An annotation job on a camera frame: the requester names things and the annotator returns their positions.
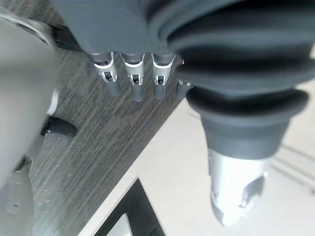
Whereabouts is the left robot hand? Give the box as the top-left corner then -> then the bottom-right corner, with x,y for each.
51,0 -> 315,227

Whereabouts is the dark robot foot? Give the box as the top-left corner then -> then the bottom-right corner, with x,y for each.
40,115 -> 77,139

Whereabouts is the silver robot leg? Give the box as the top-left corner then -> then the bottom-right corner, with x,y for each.
0,12 -> 60,236

